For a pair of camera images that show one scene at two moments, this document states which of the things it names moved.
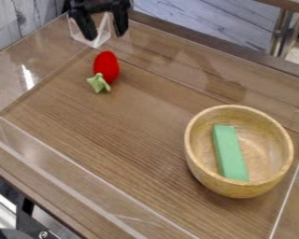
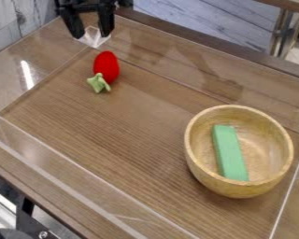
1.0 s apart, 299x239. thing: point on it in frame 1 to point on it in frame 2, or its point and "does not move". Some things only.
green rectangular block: x=230 y=152 does not move
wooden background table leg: x=288 y=28 does not move
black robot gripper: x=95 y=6 to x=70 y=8
